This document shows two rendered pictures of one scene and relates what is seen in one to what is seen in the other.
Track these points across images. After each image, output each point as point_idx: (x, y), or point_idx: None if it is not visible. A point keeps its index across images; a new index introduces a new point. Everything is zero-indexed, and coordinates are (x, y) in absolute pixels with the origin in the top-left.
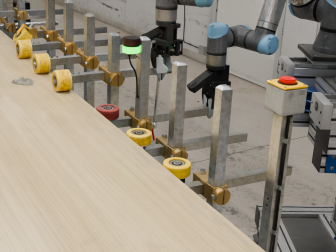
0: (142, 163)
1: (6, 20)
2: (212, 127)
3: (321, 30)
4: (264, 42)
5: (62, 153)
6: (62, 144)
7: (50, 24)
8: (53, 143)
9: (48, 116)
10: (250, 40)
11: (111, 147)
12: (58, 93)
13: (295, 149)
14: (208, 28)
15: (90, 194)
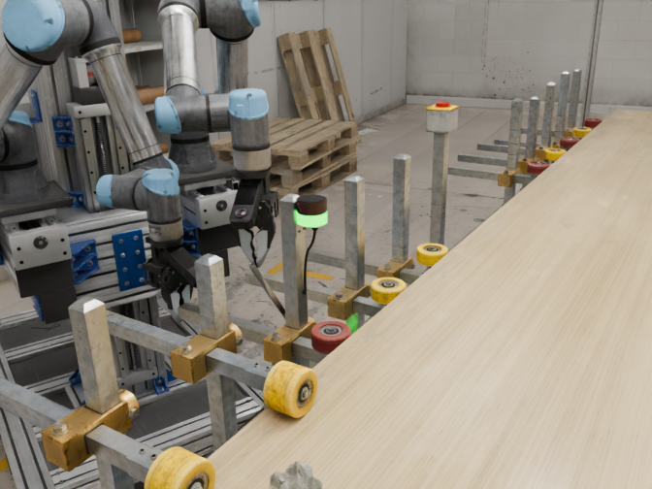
0: (458, 262)
1: None
2: (404, 203)
3: (23, 168)
4: (176, 168)
5: (513, 302)
6: (494, 311)
7: None
8: (501, 318)
9: (429, 361)
10: None
11: (449, 286)
12: (314, 405)
13: None
14: (169, 182)
15: (554, 262)
